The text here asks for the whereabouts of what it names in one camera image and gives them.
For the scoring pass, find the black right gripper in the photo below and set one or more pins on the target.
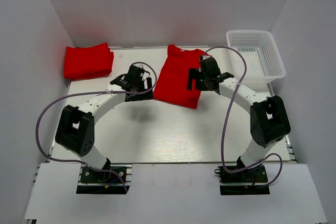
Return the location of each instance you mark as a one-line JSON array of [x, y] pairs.
[[193, 74]]

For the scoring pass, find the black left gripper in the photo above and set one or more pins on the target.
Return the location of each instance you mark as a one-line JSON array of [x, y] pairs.
[[147, 95]]

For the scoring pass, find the red t shirt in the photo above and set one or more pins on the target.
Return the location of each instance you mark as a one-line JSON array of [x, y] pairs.
[[172, 83], [88, 63]]

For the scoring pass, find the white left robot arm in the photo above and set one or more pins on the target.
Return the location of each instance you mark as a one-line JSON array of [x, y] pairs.
[[76, 128]]

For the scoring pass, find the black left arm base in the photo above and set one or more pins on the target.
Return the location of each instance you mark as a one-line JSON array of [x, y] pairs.
[[98, 183]]

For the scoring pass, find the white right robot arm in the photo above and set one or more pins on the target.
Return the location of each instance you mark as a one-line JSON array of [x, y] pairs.
[[269, 122]]

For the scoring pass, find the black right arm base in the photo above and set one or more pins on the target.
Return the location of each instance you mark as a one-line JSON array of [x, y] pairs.
[[249, 182]]

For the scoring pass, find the white plastic mesh basket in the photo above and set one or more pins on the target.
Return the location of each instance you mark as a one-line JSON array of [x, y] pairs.
[[263, 61]]

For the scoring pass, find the folded red t shirt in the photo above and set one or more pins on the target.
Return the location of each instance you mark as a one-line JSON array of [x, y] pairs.
[[88, 63]]

